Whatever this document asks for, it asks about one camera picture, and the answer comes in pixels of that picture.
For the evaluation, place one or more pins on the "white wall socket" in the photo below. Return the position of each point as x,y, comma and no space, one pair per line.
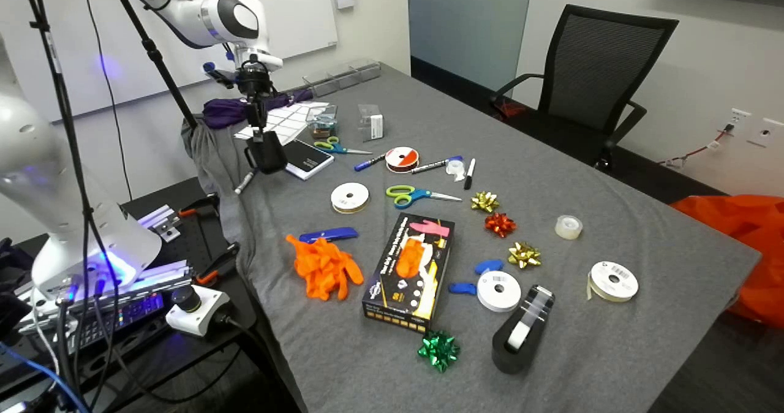
740,119

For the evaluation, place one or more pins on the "heap of orange gloves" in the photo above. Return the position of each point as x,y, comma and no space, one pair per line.
321,269

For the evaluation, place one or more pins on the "frosted glass panel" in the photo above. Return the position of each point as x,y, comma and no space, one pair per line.
468,21

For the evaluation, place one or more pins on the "orange and white ribbon spool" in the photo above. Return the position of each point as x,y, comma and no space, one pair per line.
402,159

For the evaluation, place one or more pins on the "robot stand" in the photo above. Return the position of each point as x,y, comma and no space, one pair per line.
184,364

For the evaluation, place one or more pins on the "white wall plate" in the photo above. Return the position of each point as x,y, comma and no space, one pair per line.
769,132

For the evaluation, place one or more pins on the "black and white marker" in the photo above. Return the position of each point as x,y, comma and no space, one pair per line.
245,182

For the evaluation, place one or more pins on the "small clear tape roll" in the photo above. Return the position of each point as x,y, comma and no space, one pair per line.
455,169

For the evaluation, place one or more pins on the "clear plastic organizer tray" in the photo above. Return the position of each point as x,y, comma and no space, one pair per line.
343,76

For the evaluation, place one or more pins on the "gold gift bow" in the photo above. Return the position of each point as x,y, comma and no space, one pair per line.
523,255
484,202

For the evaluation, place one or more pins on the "small clear plastic box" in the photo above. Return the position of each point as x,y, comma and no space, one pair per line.
323,122

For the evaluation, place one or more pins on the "whiteboard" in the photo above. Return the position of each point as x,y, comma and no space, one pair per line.
288,15

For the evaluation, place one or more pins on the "emergency stop button box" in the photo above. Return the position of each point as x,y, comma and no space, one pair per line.
196,312

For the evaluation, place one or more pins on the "cream ribbon spool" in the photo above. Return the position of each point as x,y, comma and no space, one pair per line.
350,197

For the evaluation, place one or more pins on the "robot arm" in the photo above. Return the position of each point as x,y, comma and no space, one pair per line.
58,186

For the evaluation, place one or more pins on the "clear box with white pack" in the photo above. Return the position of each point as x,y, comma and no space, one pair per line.
371,124

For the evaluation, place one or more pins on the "orange plastic bag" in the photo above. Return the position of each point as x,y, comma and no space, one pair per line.
747,229

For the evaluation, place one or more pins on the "black tape dispenser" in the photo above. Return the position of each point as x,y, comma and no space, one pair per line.
520,339

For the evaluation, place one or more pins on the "purple cloth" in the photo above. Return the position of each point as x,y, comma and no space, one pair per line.
223,111

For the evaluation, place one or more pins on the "black glove box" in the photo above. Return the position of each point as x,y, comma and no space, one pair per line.
407,278

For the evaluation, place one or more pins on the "green and blue scissors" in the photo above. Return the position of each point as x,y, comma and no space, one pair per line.
334,146
407,195

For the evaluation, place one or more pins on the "red gift bow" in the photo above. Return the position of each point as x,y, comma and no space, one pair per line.
500,224

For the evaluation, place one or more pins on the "white marker with blue cap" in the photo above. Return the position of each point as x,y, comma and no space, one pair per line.
435,165

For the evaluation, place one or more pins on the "blue plastic clip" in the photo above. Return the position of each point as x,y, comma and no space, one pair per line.
489,266
462,288

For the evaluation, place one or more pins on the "black control box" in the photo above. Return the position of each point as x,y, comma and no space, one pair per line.
116,318

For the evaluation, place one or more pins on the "green gift bow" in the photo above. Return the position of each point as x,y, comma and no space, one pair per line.
438,350

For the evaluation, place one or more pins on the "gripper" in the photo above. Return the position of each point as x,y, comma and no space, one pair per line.
253,85

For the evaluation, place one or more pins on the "aluminium bracket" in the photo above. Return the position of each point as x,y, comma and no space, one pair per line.
160,222

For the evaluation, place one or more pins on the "black mug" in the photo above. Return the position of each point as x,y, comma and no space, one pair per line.
269,154

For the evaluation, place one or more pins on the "sheet of white labels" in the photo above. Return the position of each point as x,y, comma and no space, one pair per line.
288,122

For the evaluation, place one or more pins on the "black office chair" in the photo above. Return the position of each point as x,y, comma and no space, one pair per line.
597,64

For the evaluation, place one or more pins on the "black notebook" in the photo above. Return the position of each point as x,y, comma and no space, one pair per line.
309,159

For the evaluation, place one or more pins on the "grey tablecloth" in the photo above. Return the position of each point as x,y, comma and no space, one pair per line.
582,352

